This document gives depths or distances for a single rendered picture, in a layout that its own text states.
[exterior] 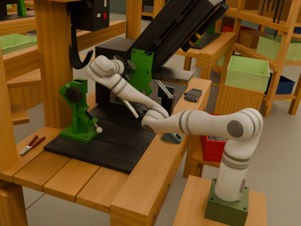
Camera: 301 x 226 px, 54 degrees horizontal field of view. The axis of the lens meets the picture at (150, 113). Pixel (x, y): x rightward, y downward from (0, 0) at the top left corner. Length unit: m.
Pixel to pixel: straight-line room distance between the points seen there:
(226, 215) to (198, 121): 0.34
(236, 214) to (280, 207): 1.60
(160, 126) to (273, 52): 3.04
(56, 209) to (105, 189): 1.25
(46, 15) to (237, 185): 1.02
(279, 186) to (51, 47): 2.24
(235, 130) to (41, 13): 0.94
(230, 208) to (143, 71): 0.78
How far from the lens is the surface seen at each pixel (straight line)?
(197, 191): 1.24
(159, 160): 1.28
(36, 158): 1.36
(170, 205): 2.41
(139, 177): 1.18
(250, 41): 4.51
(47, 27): 1.40
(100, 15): 1.51
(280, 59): 3.91
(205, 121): 1.01
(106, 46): 1.66
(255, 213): 1.22
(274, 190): 2.84
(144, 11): 10.82
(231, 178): 1.04
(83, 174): 1.23
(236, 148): 1.00
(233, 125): 0.94
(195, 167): 1.55
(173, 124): 1.11
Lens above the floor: 1.64
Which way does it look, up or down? 26 degrees down
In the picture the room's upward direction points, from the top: 5 degrees clockwise
